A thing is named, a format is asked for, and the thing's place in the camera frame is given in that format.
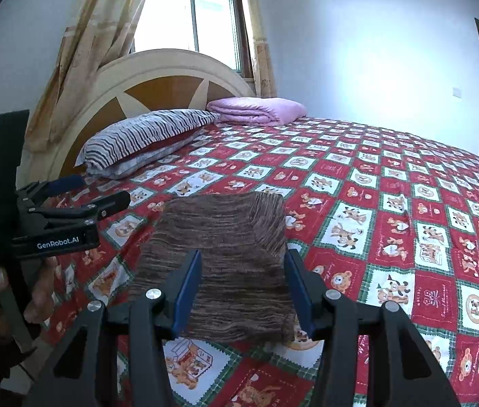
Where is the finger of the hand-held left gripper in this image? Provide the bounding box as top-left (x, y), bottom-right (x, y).
top-left (27, 190), bottom-right (132, 238)
top-left (16, 174), bottom-right (87, 213)

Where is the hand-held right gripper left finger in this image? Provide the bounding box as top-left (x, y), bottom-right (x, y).
top-left (23, 249), bottom-right (203, 407)

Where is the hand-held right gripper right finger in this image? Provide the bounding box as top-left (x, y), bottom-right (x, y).
top-left (284, 249), bottom-right (463, 407)

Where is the brown knitted sweater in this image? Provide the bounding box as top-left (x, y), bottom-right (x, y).
top-left (127, 192), bottom-right (297, 344)

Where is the person's left hand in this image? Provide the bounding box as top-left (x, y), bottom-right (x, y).
top-left (0, 254), bottom-right (59, 340)

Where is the pale patterned pillow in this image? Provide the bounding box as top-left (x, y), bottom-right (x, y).
top-left (84, 129), bottom-right (206, 179)

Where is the striped pillow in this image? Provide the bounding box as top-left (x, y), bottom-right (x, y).
top-left (75, 109), bottom-right (222, 170)

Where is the cream and brown headboard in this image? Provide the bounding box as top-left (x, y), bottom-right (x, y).
top-left (19, 49), bottom-right (257, 187)

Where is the red checkered printed bedsheet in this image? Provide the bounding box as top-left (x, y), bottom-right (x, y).
top-left (31, 114), bottom-right (479, 407)

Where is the wide yellow curtain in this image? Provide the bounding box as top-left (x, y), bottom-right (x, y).
top-left (25, 0), bottom-right (155, 153)

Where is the folded pink blanket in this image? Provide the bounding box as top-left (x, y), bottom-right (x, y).
top-left (206, 97), bottom-right (308, 127)

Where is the window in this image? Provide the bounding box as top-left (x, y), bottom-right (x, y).
top-left (131, 0), bottom-right (253, 79)

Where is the narrow yellow curtain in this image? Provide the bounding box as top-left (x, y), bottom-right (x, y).
top-left (235, 0), bottom-right (278, 98)

